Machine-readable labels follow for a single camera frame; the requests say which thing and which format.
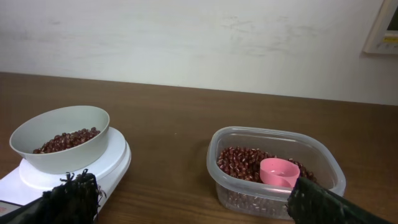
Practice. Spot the clear plastic bean container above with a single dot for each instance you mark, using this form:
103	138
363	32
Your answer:
324	166

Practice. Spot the white round bowl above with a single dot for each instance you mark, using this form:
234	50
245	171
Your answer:
63	140

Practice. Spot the white digital kitchen scale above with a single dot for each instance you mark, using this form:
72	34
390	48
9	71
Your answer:
26	184

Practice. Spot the white wall control panel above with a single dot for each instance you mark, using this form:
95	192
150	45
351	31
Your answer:
382	38

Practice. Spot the red beans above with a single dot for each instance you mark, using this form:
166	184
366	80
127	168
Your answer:
233	161

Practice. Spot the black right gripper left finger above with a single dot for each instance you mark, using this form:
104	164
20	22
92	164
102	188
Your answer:
75	201

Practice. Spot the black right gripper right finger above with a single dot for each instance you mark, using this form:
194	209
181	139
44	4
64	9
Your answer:
310	203

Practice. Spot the pink plastic measuring scoop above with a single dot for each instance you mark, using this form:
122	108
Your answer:
279	172

